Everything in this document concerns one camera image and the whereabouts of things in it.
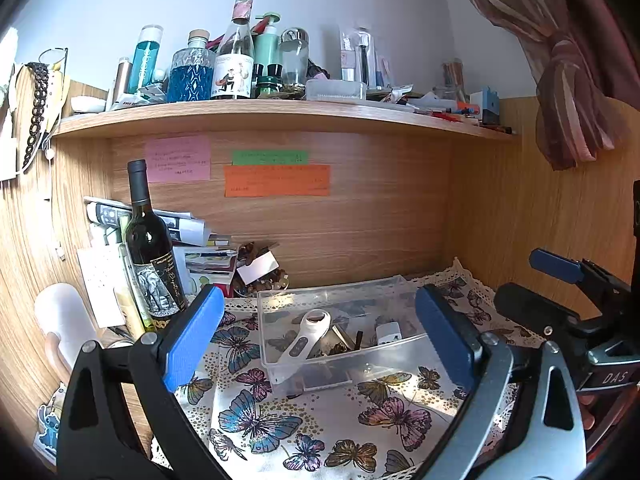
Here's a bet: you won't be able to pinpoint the clear plastic box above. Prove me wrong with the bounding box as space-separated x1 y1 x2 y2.
305 79 367 101

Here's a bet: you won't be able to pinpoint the stack of books and magazines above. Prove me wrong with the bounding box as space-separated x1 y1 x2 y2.
82 196 241 291

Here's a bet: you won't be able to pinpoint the green paper note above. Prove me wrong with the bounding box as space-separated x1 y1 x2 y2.
231 150 309 166

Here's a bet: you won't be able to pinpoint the bowl of small trinkets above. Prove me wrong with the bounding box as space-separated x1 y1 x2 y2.
235 267 291 296

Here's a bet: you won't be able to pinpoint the blue cartoon sticker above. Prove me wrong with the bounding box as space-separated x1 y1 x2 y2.
34 400 66 461

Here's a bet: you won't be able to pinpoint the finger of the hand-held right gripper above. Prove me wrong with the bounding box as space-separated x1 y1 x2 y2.
494 282 593 356
529 247 626 311

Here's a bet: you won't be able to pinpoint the clear labelled glass bottle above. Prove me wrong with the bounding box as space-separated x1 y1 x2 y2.
210 0 255 100

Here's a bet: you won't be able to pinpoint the person's right hand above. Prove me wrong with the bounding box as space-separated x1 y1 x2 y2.
577 392 598 433

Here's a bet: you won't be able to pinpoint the orange paper note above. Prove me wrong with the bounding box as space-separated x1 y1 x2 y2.
224 164 331 198

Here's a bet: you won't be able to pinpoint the clear plastic container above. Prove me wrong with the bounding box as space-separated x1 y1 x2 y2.
256 275 436 401

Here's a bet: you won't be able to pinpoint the green pump bottle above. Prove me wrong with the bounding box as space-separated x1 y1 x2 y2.
254 11 282 81

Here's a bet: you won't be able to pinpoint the white paper sheet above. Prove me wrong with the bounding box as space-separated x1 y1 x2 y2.
77 245 126 328

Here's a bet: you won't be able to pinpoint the dark wine bottle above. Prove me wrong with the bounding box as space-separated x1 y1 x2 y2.
124 159 188 333

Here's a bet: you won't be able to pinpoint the brown pink curtain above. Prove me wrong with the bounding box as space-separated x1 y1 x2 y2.
440 0 640 171

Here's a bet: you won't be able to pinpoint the small white box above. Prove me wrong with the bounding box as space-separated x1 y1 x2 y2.
236 251 279 283

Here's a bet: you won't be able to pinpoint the blue pencil sharpener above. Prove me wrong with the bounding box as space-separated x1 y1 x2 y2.
470 87 502 123

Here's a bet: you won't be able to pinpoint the wooden shelf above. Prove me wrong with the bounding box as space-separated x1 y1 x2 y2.
50 99 518 141

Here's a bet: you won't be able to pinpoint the wire frame glasses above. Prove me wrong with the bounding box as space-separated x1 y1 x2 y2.
37 47 68 72

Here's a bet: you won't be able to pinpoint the blue patterned glass bottle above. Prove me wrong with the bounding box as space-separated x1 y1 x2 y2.
166 30 216 103

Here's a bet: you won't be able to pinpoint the white handheld device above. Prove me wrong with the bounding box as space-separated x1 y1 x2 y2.
277 309 333 365

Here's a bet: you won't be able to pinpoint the butterfly print tablecloth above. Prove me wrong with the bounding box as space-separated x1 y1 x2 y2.
150 257 551 480

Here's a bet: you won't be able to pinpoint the pink sticky note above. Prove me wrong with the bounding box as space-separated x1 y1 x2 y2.
145 136 212 183

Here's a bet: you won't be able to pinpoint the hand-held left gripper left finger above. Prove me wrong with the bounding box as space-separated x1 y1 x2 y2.
57 285 228 480

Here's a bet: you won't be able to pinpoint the clear bottle with silver cap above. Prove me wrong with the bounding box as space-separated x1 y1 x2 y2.
279 28 309 86

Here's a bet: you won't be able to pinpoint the silver metal tube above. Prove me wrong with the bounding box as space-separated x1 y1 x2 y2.
114 56 132 106

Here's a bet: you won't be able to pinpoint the wooden sticks bundle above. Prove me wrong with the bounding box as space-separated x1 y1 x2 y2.
441 60 468 103

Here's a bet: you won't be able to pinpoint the white plush item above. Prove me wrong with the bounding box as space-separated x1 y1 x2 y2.
0 30 21 181

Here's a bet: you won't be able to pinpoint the packaged stationery set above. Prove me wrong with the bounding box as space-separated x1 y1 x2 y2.
340 26 378 86

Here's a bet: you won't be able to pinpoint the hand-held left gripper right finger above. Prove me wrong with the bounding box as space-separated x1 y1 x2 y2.
415 285 586 480

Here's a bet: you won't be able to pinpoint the yellow green tube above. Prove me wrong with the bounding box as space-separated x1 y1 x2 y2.
114 242 146 338

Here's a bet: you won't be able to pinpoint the black chain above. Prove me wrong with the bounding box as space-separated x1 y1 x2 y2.
22 62 51 166

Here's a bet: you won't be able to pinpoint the tall teal bottle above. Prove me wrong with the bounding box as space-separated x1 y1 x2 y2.
127 25 165 96

